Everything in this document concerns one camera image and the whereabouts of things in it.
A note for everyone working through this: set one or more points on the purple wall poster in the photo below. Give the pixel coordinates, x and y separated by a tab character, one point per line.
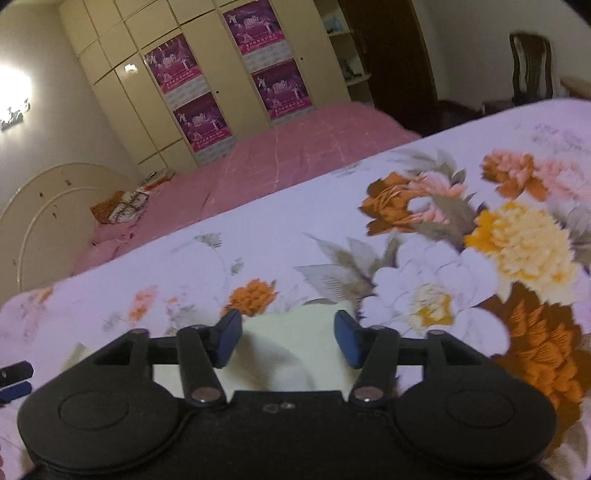
203	122
173	62
281	87
256	25

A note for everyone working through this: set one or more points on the dark wooden door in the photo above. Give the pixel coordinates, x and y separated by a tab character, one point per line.
392	55

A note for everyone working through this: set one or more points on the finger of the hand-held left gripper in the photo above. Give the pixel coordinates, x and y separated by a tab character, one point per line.
16	392
16	371

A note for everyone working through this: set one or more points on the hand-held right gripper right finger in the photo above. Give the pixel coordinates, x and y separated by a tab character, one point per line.
348	339

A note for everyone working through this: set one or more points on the cream wardrobe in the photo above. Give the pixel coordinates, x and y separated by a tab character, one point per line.
120	106

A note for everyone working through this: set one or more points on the floral purple bed sheet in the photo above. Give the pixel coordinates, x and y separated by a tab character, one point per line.
323	221

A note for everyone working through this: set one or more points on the pink bed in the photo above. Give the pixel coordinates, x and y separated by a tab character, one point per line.
286	161

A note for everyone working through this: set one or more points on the dark wooden chair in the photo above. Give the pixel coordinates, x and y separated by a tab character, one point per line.
531	64

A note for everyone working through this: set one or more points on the orange patterned pillow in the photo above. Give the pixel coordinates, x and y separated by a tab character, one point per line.
120	207

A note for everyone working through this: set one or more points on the wooden bed frame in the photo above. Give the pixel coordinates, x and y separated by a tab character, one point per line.
577	87

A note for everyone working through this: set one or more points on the cream round headboard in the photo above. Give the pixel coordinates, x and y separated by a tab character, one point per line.
46	230

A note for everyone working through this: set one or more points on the blue ornament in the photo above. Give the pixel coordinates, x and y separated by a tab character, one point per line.
334	23

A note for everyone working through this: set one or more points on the dark ornament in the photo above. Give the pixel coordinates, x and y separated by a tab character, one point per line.
353	68

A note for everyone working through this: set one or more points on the cream corner shelf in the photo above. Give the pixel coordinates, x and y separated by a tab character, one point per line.
344	46

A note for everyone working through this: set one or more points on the wall lamp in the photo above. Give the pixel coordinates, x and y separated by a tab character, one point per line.
14	115

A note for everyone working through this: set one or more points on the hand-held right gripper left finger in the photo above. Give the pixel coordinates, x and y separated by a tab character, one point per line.
229	334

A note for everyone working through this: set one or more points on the light green sweater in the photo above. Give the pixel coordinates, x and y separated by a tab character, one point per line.
277	350

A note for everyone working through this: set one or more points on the striped folded cloth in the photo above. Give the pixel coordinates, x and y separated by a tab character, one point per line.
159	175

